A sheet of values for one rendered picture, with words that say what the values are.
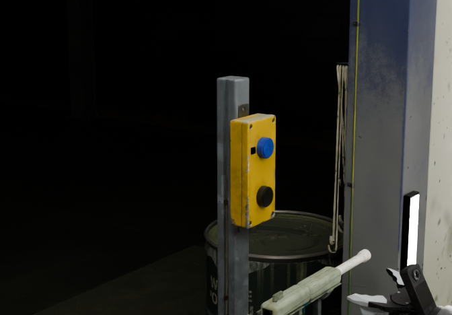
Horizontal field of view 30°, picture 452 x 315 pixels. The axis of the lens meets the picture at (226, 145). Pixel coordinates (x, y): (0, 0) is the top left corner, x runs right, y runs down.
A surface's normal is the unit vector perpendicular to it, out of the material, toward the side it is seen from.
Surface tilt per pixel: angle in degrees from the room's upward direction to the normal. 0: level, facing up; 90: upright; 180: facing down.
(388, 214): 90
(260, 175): 90
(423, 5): 90
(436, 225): 90
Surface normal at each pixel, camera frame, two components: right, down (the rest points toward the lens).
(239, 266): 0.80, 0.13
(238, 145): -0.59, 0.18
